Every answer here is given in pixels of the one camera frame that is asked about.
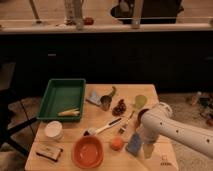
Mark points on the metal fork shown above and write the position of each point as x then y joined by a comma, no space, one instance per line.
124,126

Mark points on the orange red bowl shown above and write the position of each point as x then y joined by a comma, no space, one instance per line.
87,152

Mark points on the yellow corn cob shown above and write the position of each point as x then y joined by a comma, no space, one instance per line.
71,112

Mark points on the steel measuring cup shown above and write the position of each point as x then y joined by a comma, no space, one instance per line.
105,102

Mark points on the light green cup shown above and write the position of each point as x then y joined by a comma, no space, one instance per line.
140,101

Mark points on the white round container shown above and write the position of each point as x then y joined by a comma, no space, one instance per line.
54,130

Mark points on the red object on counter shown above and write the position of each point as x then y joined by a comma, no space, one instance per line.
88,21

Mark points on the blue sponge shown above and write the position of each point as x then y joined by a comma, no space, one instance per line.
134,145

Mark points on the orange ball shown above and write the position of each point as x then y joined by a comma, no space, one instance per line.
116,143

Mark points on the white handled brush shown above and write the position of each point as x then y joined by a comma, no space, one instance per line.
92,131

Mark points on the dark maroon bowl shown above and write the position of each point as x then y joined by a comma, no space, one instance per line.
140,114

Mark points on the green chili pepper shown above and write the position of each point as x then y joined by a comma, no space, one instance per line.
112,93

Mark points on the wooden block eraser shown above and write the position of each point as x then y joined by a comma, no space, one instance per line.
50,152

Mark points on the green plastic tray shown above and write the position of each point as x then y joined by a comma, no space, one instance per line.
61,95

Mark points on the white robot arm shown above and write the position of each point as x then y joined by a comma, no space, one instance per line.
158,121

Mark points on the bunch of dark grapes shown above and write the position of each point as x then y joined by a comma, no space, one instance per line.
119,109

